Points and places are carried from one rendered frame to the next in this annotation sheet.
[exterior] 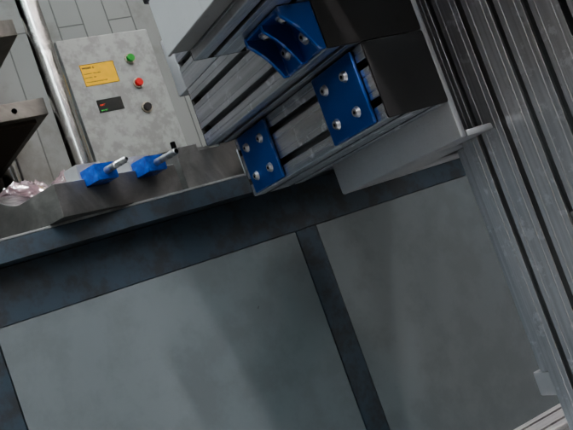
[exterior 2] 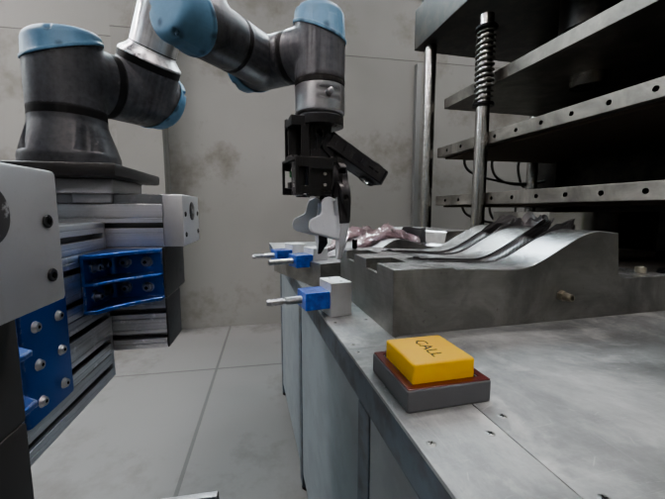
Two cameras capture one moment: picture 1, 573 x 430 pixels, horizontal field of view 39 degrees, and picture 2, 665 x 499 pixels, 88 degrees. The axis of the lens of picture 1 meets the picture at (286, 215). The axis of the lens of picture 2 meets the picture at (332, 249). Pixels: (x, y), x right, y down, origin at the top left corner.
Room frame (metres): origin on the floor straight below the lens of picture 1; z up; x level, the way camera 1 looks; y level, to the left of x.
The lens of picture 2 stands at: (1.71, -0.51, 0.97)
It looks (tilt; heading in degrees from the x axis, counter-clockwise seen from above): 7 degrees down; 109
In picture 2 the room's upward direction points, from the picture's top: straight up
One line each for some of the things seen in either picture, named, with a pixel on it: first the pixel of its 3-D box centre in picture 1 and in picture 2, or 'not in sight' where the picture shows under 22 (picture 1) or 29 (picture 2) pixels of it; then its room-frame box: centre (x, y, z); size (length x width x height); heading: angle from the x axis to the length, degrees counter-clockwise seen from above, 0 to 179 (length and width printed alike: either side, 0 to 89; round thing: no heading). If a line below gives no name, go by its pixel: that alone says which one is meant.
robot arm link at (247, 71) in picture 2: not in sight; (258, 59); (1.41, 0.00, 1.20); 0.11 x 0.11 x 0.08; 81
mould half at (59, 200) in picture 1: (40, 217); (375, 249); (1.51, 0.43, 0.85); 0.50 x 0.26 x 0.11; 50
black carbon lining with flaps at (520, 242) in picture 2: not in sight; (480, 237); (1.76, 0.18, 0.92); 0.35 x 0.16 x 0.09; 33
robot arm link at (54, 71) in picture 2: not in sight; (69, 72); (1.06, -0.06, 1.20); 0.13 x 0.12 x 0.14; 81
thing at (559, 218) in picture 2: not in sight; (570, 234); (2.15, 1.08, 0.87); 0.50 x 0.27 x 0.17; 33
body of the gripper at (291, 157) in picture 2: not in sight; (315, 159); (1.51, -0.01, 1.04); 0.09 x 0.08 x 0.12; 43
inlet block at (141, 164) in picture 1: (153, 164); (296, 260); (1.38, 0.19, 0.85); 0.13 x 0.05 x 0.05; 50
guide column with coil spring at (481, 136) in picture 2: not in sight; (479, 178); (1.81, 1.12, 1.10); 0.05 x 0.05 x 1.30
